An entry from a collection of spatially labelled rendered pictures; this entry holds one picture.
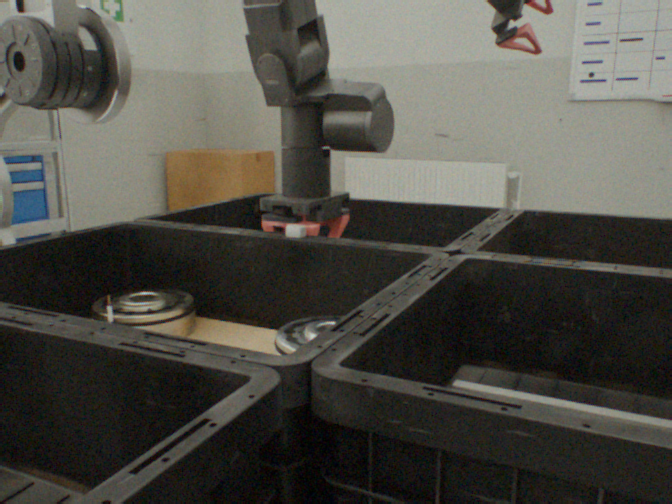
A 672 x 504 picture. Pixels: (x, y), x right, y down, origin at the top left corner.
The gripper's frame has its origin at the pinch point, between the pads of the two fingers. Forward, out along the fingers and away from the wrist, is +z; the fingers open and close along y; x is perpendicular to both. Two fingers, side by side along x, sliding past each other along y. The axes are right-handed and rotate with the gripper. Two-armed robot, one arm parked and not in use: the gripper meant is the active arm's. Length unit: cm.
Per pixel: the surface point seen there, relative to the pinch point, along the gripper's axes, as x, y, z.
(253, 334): -0.9, -12.1, 4.0
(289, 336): -8.7, -17.2, 1.0
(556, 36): 28, 290, -53
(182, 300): 7.2, -13.7, 1.1
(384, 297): -20.8, -23.4, -6.2
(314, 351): -21.7, -34.4, -6.3
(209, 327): 4.5, -12.7, 4.0
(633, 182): -15, 288, 19
